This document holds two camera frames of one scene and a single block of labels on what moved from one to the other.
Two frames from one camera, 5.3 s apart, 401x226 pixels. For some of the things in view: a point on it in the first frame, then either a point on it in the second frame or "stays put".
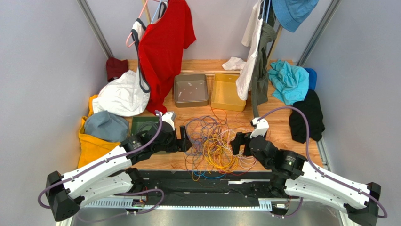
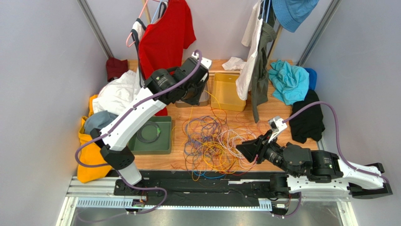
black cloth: x=311 y=105 stays put
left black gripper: x=182 y=144 -> x=196 y=100
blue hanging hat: x=291 y=13 stays put
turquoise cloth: x=290 y=83 stays put
